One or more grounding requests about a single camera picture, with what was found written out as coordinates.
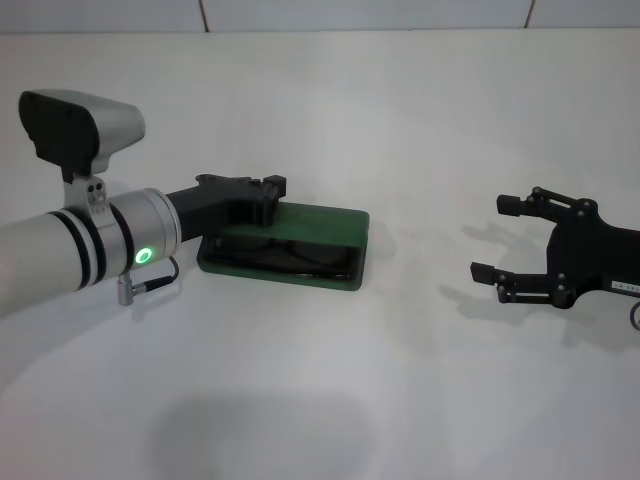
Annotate green glasses case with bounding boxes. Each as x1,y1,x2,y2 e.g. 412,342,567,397
196,202,370,292

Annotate black glasses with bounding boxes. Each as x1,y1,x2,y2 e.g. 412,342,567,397
209,238,354,280

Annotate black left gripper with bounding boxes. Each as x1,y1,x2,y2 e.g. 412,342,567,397
164,173,287,246

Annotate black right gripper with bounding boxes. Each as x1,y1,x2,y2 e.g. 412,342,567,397
469,185,640,311

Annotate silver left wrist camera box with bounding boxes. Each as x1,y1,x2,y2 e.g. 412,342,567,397
17,89,147,217

